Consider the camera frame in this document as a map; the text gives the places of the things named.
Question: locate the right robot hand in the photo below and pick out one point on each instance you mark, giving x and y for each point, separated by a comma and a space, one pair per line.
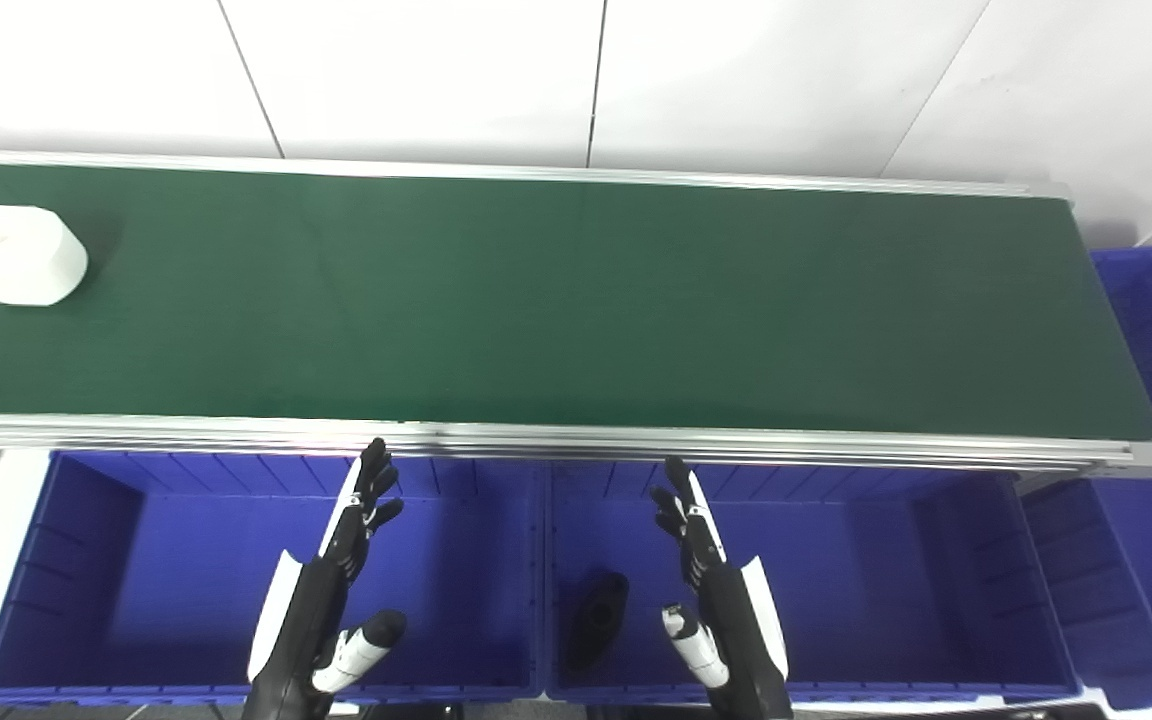
736, 630

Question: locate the white cylindrical plastic part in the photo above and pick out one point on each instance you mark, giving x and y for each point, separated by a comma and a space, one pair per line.
18, 255

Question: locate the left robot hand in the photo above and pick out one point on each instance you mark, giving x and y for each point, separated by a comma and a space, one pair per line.
306, 620

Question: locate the black plastic part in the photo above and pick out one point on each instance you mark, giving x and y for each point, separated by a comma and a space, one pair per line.
598, 615

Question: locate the green conveyor belt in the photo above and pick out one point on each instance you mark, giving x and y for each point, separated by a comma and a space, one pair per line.
636, 440
576, 300

